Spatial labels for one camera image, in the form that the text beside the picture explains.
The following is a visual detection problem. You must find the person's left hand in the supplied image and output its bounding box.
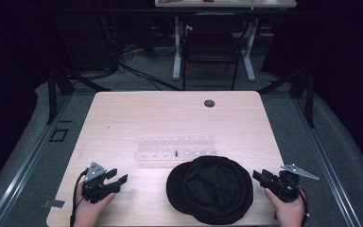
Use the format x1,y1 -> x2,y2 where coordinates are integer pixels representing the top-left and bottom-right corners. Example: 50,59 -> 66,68
73,183 -> 116,227

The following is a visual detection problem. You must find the black hat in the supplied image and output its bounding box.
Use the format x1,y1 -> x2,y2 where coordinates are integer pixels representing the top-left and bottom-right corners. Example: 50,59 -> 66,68
165,154 -> 255,226

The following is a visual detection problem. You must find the black cable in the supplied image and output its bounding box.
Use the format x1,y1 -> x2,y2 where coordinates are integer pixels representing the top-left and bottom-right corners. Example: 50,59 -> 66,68
297,184 -> 310,227
69,167 -> 90,227

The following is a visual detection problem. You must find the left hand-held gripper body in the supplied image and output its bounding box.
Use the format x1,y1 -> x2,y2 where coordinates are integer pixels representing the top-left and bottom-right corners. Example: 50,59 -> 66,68
81,162 -> 121,204

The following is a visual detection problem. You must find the person's right hand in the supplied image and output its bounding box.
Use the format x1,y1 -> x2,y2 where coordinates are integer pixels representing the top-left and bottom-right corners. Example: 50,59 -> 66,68
263,187 -> 307,227

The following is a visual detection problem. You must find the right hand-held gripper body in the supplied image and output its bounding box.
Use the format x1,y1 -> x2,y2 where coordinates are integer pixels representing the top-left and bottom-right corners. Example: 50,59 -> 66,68
262,163 -> 320,203

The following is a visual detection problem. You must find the black chair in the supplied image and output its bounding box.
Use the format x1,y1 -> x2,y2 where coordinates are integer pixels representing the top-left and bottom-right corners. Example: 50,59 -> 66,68
180,11 -> 251,92

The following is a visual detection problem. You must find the grey tape strip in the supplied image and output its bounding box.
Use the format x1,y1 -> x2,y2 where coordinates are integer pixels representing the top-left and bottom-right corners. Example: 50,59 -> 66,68
42,199 -> 66,209

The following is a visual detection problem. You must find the bundle of floor cables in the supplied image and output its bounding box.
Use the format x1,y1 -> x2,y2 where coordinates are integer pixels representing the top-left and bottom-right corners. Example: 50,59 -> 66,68
105,18 -> 183,93

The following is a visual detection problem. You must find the aluminium rail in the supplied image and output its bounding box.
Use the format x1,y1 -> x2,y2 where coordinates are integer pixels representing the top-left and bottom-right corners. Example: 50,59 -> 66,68
292,96 -> 363,227
0,94 -> 74,227

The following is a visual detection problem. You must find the black metal stand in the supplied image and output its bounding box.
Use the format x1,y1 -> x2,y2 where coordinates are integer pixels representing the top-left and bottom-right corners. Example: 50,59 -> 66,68
45,66 -> 112,125
257,67 -> 317,129

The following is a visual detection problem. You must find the white-legged desk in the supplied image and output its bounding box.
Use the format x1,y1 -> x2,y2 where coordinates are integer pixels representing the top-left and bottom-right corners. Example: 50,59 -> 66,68
154,0 -> 298,82

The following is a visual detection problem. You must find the clear acrylic rack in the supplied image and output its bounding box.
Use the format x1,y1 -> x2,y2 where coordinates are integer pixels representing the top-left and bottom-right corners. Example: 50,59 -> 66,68
133,134 -> 218,164

